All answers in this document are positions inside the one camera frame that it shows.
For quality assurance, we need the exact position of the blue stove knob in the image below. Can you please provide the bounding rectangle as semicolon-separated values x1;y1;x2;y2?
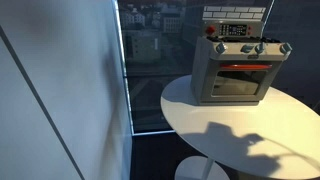
241;44;253;53
280;43;292;55
255;42;265;54
216;42;227;54

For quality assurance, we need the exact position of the grey toy stove oven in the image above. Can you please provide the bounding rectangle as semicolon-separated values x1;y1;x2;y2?
191;6;291;105

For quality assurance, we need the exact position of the red round stove button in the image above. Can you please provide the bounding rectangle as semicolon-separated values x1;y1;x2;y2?
206;25;216;35

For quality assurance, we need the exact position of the white round table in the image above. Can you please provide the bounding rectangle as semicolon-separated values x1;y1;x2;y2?
161;76;320;180

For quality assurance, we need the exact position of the red oven door handle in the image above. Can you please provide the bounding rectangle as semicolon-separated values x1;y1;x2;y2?
219;64;272;70

